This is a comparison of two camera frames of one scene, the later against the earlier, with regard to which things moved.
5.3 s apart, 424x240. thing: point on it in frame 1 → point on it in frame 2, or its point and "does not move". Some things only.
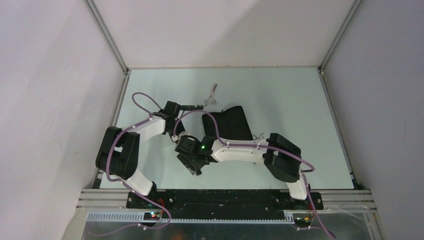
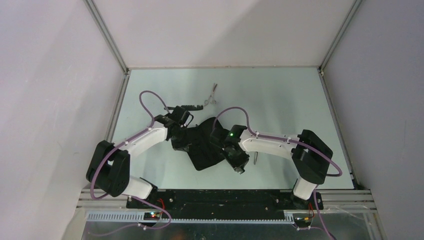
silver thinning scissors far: [212, 101] does not move
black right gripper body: [191, 162] → [237, 160]
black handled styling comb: [188, 107] does not move
